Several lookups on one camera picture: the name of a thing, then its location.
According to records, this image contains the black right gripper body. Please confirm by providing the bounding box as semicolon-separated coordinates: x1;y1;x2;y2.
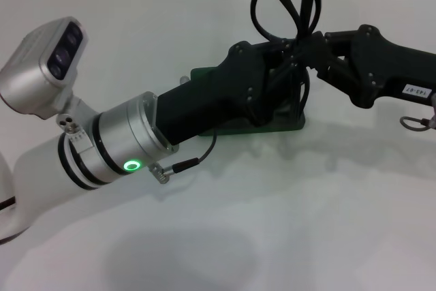
340;24;436;109

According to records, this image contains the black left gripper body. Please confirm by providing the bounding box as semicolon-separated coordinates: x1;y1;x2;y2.
154;41;274;147

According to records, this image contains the green glasses case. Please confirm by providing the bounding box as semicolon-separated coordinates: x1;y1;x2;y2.
189;65;307;137

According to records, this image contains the grey right gripper cable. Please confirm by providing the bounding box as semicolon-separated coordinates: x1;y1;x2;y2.
399;95;436;132

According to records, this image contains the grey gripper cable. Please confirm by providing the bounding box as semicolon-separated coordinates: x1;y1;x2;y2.
147;129;219;186
399;95;436;132

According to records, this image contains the grey left gripper cable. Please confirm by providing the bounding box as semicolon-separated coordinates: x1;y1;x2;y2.
147;129;219;186

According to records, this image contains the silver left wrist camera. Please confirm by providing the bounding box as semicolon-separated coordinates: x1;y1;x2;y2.
0;16;91;125

